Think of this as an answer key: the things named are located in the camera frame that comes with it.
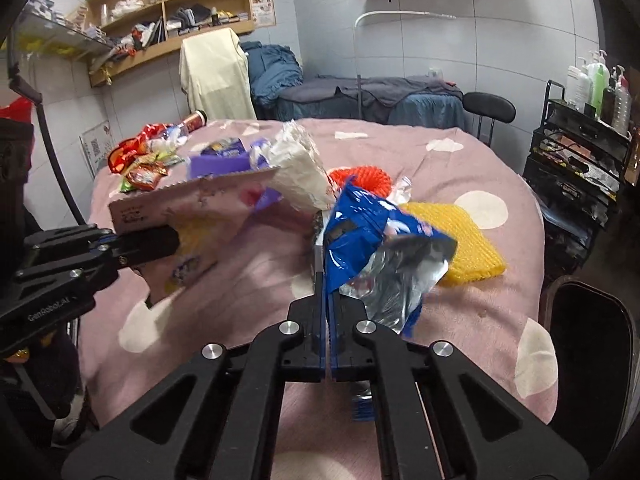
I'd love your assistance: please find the pink cardboard snack box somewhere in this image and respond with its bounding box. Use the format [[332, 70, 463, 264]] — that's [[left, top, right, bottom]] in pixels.
[[108, 168, 278, 304]]

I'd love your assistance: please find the blue foil snack wrapper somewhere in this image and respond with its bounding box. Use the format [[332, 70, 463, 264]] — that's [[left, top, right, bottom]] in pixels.
[[324, 179, 458, 337]]

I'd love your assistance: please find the black trash bin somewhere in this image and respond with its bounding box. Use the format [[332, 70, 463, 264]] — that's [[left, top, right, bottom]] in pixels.
[[539, 275, 639, 472]]

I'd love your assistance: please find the orange snack packet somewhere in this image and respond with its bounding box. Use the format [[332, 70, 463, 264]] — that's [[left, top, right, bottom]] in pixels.
[[120, 162, 168, 193]]

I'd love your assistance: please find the red snack bag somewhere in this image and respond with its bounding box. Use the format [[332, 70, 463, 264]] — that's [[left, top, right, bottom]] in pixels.
[[106, 124, 171, 174]]

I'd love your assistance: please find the clear plastic bottle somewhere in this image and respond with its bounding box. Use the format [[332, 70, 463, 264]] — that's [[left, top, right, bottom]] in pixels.
[[145, 124, 190, 153]]

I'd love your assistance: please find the purple snack package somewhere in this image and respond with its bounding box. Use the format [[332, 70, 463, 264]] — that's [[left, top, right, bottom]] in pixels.
[[189, 138, 282, 211]]

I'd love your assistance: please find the red chips tube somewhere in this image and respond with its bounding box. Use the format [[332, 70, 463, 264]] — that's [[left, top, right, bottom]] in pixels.
[[180, 110, 207, 133]]

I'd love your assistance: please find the white crumpled bag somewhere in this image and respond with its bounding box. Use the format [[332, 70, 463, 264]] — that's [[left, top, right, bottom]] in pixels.
[[257, 120, 335, 211]]

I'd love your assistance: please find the yellow foam fruit net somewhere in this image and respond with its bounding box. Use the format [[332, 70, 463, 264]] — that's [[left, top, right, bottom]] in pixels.
[[401, 202, 506, 287]]

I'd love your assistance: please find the cream cloth on chair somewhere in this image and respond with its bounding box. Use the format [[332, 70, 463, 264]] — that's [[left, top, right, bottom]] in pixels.
[[179, 27, 256, 120]]

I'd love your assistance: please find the blue bedding pile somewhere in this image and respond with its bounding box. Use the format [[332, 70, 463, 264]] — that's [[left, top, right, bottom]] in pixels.
[[241, 41, 304, 108]]

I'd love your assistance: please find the grey metal side shelf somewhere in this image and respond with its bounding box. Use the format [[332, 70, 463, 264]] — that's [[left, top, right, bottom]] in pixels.
[[14, 0, 113, 62]]

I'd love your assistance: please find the crumpled white plastic wrapper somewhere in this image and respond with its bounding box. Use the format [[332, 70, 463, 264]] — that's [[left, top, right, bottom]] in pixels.
[[387, 177, 412, 206]]

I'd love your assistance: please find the black trolley shelf rack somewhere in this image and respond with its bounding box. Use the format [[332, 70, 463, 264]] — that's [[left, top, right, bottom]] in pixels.
[[524, 79, 631, 282]]

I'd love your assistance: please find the massage bed with grey cover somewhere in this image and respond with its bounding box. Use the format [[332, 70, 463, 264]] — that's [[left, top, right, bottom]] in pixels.
[[254, 76, 466, 129]]

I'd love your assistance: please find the white curved pipe stand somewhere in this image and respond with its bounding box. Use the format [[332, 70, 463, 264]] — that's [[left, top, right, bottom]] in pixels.
[[352, 9, 457, 119]]

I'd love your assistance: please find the black round stool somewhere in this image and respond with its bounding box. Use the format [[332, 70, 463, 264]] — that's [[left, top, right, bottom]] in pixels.
[[462, 91, 516, 146]]

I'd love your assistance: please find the clear pump bottle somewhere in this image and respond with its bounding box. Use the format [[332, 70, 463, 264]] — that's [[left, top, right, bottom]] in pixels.
[[612, 65, 631, 138]]

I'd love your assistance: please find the white pump bottle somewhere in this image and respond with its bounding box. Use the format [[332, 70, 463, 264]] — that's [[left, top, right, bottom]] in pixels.
[[565, 58, 591, 113]]

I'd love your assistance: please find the green lotion bottle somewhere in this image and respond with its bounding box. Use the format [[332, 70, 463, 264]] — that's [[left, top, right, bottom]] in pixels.
[[587, 49, 610, 117]]

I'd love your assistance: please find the black cable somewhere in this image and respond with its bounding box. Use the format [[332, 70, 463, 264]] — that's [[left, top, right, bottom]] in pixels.
[[6, 29, 89, 226]]

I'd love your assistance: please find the wooden wall shelf unit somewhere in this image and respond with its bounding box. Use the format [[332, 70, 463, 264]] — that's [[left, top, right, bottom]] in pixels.
[[85, 0, 255, 88]]

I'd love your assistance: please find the wall poster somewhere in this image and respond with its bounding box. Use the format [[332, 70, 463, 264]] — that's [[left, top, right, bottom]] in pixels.
[[250, 0, 277, 28]]

